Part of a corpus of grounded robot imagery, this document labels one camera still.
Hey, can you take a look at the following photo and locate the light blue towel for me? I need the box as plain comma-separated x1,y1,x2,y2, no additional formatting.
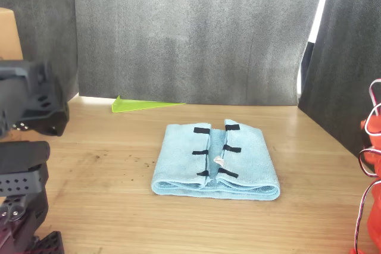
151,118,282,202

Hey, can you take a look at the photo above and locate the grey felt side panel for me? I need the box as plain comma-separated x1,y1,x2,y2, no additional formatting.
0,0,80,103
297,0,381,159

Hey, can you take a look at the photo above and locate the brown cardboard box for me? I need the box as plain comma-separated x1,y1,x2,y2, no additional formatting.
0,7,24,61

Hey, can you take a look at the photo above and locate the servo cable of orange arm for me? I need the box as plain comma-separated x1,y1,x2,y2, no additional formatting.
353,78,381,254

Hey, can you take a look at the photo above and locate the green plastic wedge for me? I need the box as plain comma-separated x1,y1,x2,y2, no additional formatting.
111,95,186,114

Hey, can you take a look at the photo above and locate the wide grey felt panel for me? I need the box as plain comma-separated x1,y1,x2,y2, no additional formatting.
72,0,328,106

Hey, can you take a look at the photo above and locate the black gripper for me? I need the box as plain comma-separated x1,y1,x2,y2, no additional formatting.
11,104,70,137

